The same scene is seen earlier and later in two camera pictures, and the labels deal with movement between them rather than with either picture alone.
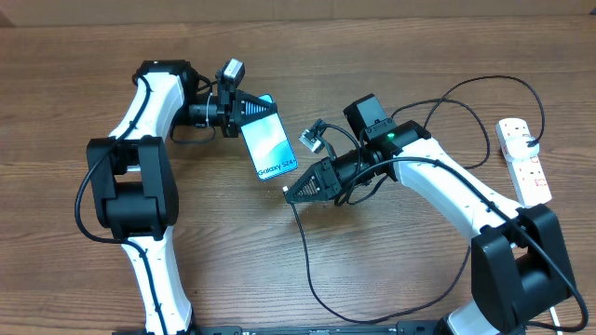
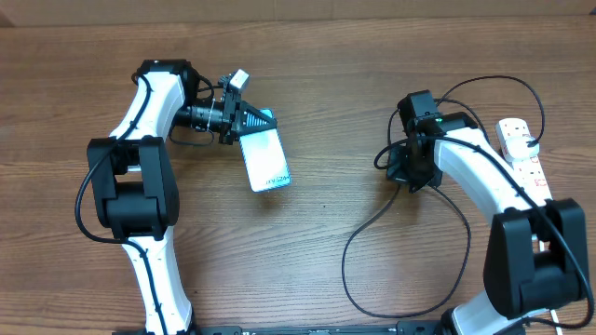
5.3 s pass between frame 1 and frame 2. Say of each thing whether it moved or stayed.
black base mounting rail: stayed
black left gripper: moved
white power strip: stayed
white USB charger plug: stayed
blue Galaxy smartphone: moved
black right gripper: moved
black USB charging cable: moved
